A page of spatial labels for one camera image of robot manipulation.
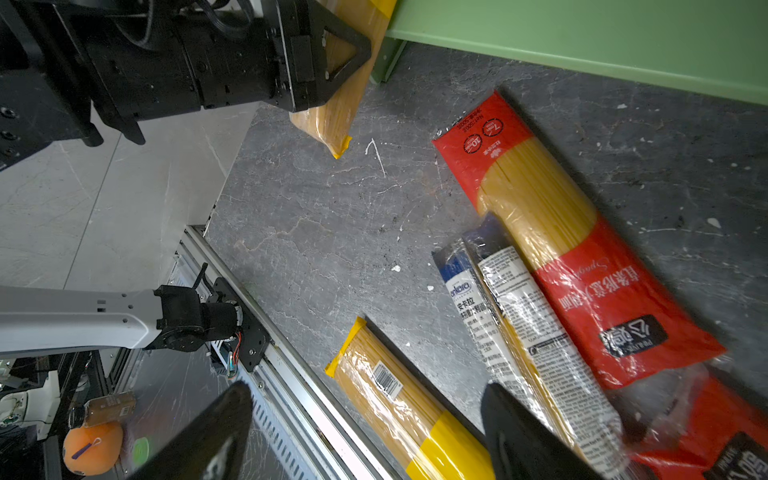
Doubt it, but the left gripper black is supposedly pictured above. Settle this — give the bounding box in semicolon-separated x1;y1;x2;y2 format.
56;1;372;144

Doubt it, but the red spaghetti bag upper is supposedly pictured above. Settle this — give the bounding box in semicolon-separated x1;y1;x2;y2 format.
434;93;725;390

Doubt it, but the orange round object outside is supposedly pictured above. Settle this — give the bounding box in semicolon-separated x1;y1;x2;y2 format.
62;422;123;476

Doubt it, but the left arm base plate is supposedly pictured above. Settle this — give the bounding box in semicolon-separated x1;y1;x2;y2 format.
193;262;272;379

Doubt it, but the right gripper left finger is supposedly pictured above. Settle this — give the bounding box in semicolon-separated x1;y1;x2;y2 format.
131;381;253;480

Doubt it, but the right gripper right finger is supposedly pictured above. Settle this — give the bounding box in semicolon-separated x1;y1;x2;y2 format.
481;383;601;480

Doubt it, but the large yellow spaghetti bag front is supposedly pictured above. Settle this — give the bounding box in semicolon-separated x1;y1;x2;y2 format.
325;317;495;479

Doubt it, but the red spaghetti bag right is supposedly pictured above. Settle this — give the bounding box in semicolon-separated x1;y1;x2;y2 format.
625;365;767;479

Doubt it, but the green wooden two-tier shelf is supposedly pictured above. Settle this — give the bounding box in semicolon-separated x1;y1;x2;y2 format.
388;1;767;105

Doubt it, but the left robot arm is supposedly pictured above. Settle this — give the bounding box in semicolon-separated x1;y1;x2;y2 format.
1;1;394;357

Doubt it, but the clear white-label spaghetti bag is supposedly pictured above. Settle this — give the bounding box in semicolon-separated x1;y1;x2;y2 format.
432;214;632;479

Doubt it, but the red spaghetti bag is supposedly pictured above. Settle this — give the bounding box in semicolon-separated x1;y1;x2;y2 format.
625;365;767;479
434;93;725;390

